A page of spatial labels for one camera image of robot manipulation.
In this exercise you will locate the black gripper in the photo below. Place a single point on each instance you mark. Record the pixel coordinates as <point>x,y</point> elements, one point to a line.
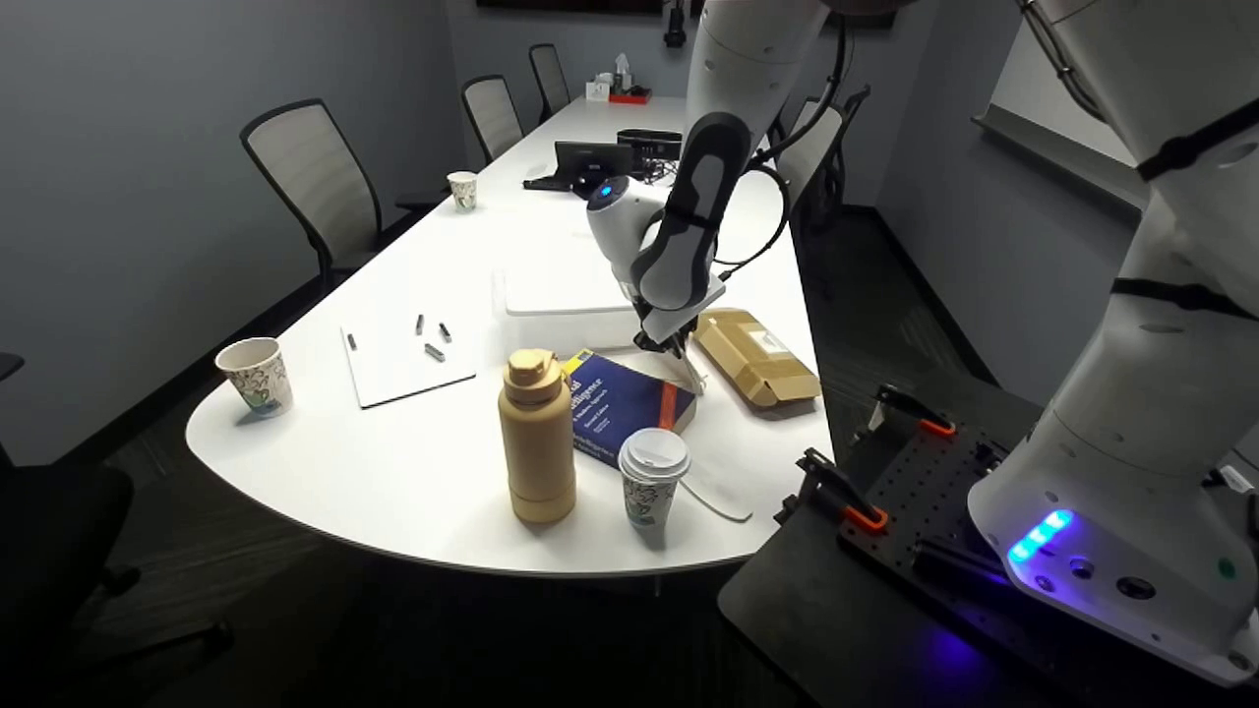
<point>668,342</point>

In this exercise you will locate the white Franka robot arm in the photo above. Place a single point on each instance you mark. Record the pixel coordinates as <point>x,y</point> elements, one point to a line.
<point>1153,394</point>

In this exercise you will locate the tan water bottle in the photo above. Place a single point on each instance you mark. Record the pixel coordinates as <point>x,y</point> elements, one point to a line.
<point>537,456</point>

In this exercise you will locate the blue and yellow book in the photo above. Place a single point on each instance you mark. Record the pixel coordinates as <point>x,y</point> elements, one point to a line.
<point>613,412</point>

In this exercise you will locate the taped cardboard box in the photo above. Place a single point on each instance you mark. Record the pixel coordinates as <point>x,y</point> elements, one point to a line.
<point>757,363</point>

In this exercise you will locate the white lidded plastic container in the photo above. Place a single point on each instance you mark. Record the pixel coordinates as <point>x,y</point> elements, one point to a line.
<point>555,298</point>

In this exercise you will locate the coffee cup with white lid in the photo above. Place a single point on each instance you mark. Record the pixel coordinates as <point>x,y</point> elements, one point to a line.
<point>652,492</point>

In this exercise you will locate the white rounded flat sheet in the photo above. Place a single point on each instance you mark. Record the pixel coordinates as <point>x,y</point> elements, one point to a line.
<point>713,506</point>

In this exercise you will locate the black adapter box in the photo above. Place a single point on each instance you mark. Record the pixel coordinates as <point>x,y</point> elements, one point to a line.
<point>646,145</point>

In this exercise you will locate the mesh office chair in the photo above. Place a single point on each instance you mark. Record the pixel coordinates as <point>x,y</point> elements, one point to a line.
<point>492,116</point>
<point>307,170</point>
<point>816,158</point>
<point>549,76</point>

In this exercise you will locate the small red tray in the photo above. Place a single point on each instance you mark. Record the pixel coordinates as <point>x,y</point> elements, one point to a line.
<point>629,97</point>

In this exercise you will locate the patterned paper cup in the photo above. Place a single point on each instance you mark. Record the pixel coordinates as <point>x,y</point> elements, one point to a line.
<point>252,381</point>
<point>463,191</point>

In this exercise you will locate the small white cup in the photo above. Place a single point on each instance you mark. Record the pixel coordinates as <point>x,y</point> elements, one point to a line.
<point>595,89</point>

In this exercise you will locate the white notepad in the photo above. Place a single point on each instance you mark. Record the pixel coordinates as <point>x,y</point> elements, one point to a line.
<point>398,377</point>

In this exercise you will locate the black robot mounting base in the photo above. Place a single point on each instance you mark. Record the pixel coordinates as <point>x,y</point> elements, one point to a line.
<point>946,496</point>

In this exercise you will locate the black wall screen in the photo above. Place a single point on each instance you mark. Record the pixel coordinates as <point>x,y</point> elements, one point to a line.
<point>564,7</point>

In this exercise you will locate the white wall board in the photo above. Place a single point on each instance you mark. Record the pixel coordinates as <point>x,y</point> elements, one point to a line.
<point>1064,79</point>

